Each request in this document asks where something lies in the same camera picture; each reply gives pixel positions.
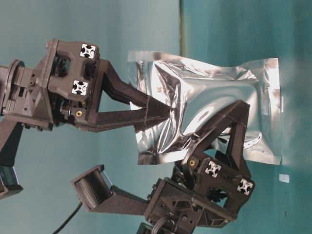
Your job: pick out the black wrist camera lower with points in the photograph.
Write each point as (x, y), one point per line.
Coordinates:
(98, 194)

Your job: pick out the black gripper upper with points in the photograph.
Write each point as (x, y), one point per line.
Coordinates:
(67, 88)

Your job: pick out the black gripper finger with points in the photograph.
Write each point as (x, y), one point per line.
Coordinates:
(150, 114)

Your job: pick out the small white tape square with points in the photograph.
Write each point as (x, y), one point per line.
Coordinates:
(284, 178)

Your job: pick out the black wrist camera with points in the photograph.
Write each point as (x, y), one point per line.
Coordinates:
(10, 133)
(98, 194)

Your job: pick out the black gripper lower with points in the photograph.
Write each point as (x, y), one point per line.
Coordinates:
(222, 183)

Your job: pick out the black wrist camera upper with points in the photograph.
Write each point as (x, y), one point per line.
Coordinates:
(10, 133)

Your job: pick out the silver zip bag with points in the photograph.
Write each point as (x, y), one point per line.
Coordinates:
(195, 91)

